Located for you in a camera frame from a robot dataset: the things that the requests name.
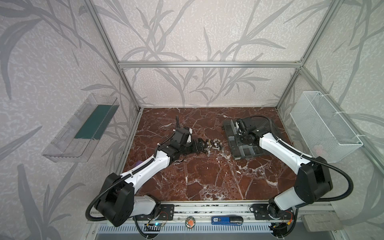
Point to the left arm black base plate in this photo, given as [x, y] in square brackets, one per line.
[162, 212]

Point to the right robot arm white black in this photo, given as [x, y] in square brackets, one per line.
[313, 179]

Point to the white wire mesh basket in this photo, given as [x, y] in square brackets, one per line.
[321, 124]

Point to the pile of screws and nuts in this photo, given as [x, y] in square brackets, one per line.
[214, 146]

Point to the grey compartment organizer box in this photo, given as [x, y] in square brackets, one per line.
[238, 149]

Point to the pink object in basket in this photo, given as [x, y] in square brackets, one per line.
[319, 150]

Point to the small green circuit board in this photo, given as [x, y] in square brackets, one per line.
[155, 225]

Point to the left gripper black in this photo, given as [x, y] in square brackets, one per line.
[200, 148]

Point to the grey rectangular pad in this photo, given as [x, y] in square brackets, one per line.
[322, 222]

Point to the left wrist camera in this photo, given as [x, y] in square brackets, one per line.
[187, 135]

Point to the round orange button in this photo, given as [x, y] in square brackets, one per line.
[190, 222]

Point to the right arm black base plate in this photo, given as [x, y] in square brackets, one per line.
[261, 211]

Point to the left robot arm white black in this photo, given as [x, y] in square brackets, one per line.
[117, 200]

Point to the blue black usb device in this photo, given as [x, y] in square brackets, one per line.
[227, 220]

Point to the clear plastic wall bin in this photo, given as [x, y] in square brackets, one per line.
[79, 137]

